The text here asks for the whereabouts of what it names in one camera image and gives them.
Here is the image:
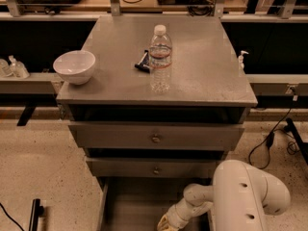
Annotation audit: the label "black power cable on floor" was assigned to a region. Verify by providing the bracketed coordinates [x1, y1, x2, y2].
[247, 94, 300, 170]

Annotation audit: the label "black table leg right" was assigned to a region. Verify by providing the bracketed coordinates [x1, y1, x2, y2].
[286, 118, 308, 165]

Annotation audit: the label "black stand foot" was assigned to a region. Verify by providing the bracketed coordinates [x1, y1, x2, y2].
[28, 198, 44, 231]

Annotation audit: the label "clear plastic water bottle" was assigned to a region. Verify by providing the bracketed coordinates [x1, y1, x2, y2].
[148, 24, 172, 93]

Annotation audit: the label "grey drawer cabinet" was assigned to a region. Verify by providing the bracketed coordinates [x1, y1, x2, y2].
[56, 14, 259, 191]

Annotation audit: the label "grey middle drawer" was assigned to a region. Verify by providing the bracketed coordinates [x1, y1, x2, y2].
[86, 158, 218, 178]

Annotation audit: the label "grey bottom drawer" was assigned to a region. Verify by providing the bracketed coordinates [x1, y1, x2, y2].
[97, 177, 211, 231]

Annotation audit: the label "black and white razor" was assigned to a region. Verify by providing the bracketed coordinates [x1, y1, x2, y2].
[135, 50, 150, 73]

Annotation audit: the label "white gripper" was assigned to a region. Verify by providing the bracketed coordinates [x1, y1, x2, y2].
[157, 205, 192, 231]

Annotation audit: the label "clear bottle at left edge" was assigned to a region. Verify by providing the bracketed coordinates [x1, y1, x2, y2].
[0, 59, 13, 77]

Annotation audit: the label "black coiled cables on shelf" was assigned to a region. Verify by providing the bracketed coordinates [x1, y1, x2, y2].
[121, 0, 217, 17]

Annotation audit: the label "black cable bottom left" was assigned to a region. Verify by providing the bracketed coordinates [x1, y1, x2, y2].
[0, 201, 26, 231]

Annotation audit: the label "small white pump bottle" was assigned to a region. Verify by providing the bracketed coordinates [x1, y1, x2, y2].
[238, 50, 249, 69]

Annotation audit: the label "white bowl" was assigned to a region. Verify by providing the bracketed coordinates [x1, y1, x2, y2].
[53, 50, 96, 85]

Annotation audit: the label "grey top drawer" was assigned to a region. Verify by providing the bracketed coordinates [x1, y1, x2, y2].
[68, 121, 244, 151]

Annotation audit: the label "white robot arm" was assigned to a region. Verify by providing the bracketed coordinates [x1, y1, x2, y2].
[157, 160, 291, 231]

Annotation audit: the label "clear sanitizer bottle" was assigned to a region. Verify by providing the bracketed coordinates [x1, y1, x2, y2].
[9, 55, 30, 79]

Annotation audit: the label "grey drawer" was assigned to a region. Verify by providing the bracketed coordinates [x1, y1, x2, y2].
[68, 121, 244, 151]
[97, 177, 211, 231]
[86, 158, 218, 178]

